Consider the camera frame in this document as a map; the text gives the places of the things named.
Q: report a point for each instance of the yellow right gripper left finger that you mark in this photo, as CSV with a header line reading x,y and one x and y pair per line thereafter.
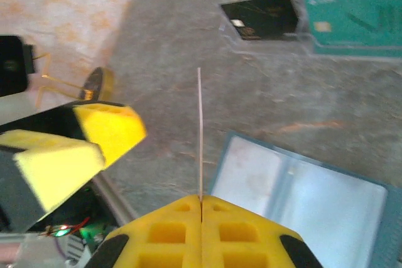
x,y
163,233

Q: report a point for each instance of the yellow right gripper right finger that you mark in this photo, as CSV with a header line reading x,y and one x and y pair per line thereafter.
x,y
238,233

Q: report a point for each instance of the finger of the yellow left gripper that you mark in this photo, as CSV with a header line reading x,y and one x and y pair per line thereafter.
x,y
113,130
59,170

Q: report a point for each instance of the blue card holder clear sleeves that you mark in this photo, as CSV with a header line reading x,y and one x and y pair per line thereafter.
x,y
314,192

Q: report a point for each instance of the white card orange print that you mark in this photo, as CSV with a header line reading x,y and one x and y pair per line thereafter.
x,y
200,139

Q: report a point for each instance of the black credit card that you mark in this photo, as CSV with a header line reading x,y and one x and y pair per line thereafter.
x,y
267,17

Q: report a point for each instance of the clear acrylic card stand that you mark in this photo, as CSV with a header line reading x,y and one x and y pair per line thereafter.
x,y
301,20

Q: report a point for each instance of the green credit card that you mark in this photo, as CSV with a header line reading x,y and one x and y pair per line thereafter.
x,y
351,20

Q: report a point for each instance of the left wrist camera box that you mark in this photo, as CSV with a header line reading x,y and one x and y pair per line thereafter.
x,y
12,67

